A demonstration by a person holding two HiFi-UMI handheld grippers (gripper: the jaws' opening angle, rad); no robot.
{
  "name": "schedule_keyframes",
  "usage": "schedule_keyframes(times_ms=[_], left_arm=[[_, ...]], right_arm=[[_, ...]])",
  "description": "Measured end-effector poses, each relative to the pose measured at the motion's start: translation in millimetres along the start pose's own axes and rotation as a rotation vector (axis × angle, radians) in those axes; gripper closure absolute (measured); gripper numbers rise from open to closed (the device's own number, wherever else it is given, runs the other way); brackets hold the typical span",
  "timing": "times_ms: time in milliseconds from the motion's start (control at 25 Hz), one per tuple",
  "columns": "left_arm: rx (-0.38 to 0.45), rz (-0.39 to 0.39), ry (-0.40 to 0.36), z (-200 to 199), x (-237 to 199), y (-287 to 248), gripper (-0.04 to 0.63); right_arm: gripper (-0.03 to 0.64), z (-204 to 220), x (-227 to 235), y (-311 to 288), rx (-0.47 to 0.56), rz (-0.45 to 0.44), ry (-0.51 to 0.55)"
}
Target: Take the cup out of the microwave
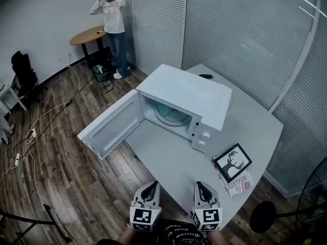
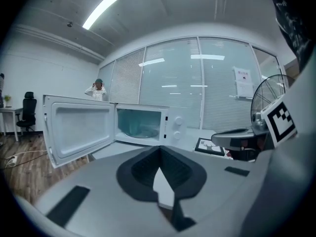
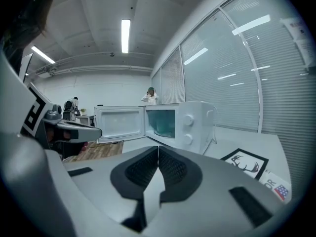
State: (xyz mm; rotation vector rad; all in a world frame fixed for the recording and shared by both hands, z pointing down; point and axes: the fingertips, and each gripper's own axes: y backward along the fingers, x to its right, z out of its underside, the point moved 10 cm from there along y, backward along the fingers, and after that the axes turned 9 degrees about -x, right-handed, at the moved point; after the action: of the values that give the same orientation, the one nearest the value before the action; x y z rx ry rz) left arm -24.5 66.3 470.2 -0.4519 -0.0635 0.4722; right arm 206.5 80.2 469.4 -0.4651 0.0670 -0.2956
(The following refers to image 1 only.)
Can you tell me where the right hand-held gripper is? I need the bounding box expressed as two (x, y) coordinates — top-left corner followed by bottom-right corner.
(190, 181), (223, 232)

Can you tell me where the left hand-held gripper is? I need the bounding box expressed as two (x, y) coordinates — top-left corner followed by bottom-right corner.
(127, 181), (162, 232)

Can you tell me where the green glass bowl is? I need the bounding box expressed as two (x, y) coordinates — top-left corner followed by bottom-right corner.
(156, 103), (190, 121)

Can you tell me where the white microwave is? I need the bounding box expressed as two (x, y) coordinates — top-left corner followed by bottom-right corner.
(77, 64), (233, 160)

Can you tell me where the person's right forearm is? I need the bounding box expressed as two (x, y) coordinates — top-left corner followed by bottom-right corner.
(206, 230), (226, 245)

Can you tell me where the person's left forearm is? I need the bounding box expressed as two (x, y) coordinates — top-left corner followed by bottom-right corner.
(119, 228), (144, 245)

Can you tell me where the white magazine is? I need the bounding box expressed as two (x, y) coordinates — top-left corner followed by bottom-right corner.
(212, 159), (254, 199)

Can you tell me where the black framed deer picture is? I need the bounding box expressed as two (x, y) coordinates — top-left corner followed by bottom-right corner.
(213, 143), (253, 184)

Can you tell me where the person's black printed clothing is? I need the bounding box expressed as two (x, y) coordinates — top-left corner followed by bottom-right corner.
(97, 219), (213, 245)

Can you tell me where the black standing fan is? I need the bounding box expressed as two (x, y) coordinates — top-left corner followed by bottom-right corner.
(249, 157), (327, 241)

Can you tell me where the grey table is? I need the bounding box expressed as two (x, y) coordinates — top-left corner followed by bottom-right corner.
(125, 64), (284, 231)

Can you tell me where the black metal stand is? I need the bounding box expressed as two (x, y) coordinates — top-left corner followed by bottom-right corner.
(0, 203), (74, 245)

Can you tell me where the green and black device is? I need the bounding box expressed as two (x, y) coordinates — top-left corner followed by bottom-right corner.
(92, 64), (113, 82)

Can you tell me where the white desk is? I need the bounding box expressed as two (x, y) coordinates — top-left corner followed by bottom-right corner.
(0, 75), (28, 115)

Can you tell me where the round wooden table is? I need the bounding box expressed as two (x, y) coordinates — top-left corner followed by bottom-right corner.
(69, 26), (107, 69)

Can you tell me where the black office chair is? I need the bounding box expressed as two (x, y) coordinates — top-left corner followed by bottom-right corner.
(11, 51), (49, 104)

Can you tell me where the coiled black cable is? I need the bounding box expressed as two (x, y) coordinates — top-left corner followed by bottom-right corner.
(101, 71), (114, 94)

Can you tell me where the long white floor cable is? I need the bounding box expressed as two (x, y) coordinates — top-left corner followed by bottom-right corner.
(0, 62), (89, 242)

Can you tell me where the long black floor cable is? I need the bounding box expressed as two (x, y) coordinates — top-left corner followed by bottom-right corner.
(6, 77), (96, 160)

